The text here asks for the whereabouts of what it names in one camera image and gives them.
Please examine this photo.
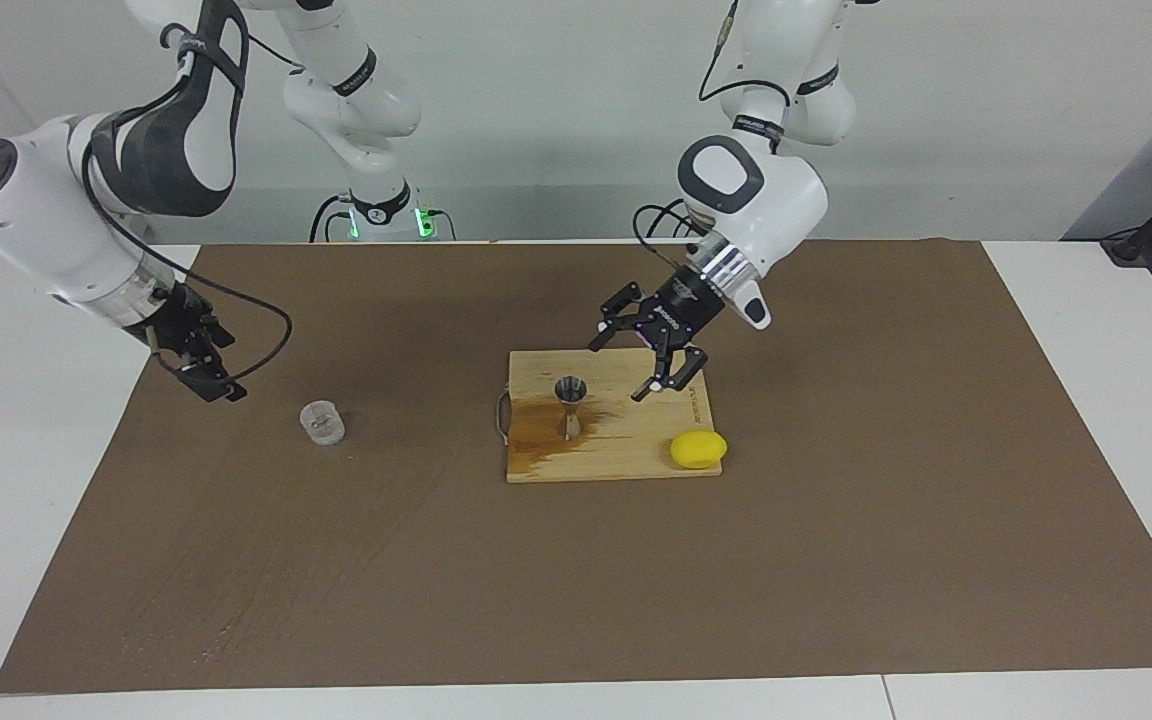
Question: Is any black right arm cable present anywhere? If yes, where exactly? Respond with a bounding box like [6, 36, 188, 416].
[81, 25, 294, 386]

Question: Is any wooden cutting board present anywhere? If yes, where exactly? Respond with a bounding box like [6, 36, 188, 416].
[493, 346, 724, 484]

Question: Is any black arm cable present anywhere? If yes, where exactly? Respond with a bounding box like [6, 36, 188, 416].
[81, 25, 294, 386]
[633, 0, 737, 266]

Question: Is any black right base cable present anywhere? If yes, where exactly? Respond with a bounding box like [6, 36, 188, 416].
[311, 198, 352, 243]

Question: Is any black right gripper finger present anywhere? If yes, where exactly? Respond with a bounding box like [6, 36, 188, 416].
[204, 348, 248, 404]
[176, 360, 231, 404]

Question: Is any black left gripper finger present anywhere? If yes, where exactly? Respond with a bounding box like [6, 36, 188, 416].
[589, 316, 634, 354]
[631, 348, 709, 404]

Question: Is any steel cocktail jigger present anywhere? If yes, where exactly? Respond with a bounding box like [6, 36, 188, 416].
[554, 376, 589, 441]

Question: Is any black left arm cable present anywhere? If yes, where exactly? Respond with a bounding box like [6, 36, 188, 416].
[633, 0, 737, 266]

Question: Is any brown table mat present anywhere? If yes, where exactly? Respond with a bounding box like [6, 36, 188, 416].
[0, 238, 1152, 694]

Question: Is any yellow lemon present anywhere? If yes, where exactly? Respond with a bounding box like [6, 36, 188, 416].
[670, 430, 729, 470]

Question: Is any clear plastic measuring cup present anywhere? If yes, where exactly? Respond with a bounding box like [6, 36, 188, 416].
[299, 400, 347, 446]

